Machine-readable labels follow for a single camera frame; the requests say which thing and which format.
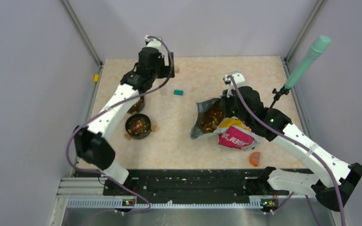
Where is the orange plastic piece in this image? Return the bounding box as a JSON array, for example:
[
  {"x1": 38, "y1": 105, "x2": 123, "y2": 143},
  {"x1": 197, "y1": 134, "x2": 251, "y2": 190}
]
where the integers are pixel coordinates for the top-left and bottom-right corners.
[{"x1": 249, "y1": 152, "x2": 261, "y2": 167}]

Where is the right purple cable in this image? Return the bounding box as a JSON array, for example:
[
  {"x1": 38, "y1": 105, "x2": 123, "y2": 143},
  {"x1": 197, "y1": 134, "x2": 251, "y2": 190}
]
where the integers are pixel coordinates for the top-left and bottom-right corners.
[{"x1": 228, "y1": 74, "x2": 347, "y2": 226}]

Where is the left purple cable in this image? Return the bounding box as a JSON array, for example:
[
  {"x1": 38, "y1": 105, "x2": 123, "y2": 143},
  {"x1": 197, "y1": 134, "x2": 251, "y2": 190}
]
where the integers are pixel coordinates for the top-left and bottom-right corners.
[{"x1": 66, "y1": 36, "x2": 174, "y2": 214}]

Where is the purple cable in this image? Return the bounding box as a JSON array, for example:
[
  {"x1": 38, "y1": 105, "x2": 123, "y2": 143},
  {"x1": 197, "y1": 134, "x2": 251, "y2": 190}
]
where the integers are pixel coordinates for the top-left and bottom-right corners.
[
  {"x1": 66, "y1": 36, "x2": 174, "y2": 214},
  {"x1": 228, "y1": 74, "x2": 347, "y2": 226}
]

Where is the mint green microphone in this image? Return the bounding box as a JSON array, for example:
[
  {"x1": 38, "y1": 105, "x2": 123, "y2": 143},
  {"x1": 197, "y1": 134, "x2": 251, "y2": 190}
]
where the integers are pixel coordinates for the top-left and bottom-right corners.
[{"x1": 283, "y1": 35, "x2": 331, "y2": 90}]

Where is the pet food bag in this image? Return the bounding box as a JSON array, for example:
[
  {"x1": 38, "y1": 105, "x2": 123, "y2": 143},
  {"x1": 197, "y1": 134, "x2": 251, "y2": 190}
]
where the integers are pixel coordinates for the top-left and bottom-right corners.
[{"x1": 189, "y1": 97, "x2": 260, "y2": 151}]

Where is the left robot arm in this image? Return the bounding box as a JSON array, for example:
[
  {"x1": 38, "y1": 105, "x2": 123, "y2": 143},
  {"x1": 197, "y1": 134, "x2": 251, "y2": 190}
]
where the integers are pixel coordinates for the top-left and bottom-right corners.
[{"x1": 68, "y1": 35, "x2": 175, "y2": 195}]

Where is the small wooden block near bowl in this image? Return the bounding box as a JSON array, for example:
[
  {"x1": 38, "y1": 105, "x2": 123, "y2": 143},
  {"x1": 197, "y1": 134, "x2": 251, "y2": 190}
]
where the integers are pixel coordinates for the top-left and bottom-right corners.
[{"x1": 151, "y1": 125, "x2": 157, "y2": 132}]

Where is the black pet bowl near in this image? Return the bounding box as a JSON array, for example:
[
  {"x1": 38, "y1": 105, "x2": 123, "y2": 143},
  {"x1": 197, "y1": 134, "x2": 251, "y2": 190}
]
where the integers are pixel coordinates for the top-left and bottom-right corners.
[{"x1": 125, "y1": 113, "x2": 152, "y2": 139}]

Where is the black mini tripod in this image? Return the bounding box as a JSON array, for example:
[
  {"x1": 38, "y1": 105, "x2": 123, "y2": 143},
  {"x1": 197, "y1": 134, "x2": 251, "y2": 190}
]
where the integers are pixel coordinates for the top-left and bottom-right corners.
[{"x1": 269, "y1": 87, "x2": 290, "y2": 108}]

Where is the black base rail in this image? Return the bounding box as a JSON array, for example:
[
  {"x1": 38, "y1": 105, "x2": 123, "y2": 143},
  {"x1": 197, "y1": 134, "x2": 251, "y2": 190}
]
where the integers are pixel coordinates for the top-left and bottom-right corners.
[{"x1": 103, "y1": 169, "x2": 289, "y2": 204}]

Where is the black pet bowl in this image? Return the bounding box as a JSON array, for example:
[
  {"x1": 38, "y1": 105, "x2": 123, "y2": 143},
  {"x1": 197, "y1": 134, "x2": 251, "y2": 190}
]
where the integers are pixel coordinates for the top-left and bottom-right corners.
[
  {"x1": 128, "y1": 96, "x2": 145, "y2": 114},
  {"x1": 125, "y1": 113, "x2": 152, "y2": 139}
]

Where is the black pet bowl far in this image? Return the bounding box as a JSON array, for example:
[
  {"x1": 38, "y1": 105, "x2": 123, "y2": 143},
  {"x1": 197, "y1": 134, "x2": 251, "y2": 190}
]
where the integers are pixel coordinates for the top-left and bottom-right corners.
[{"x1": 128, "y1": 96, "x2": 145, "y2": 114}]

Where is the small wooden block front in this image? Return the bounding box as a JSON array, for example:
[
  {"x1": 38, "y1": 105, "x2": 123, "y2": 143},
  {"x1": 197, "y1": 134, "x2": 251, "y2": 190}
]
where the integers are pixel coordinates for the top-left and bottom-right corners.
[{"x1": 124, "y1": 133, "x2": 132, "y2": 140}]

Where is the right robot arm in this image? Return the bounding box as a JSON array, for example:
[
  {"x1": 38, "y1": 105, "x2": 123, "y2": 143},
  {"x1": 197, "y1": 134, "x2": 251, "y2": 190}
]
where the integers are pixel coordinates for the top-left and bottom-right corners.
[{"x1": 221, "y1": 72, "x2": 362, "y2": 212}]

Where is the teal block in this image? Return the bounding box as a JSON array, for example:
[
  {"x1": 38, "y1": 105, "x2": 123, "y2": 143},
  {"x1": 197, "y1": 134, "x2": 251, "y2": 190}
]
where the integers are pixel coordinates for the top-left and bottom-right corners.
[{"x1": 173, "y1": 89, "x2": 184, "y2": 96}]

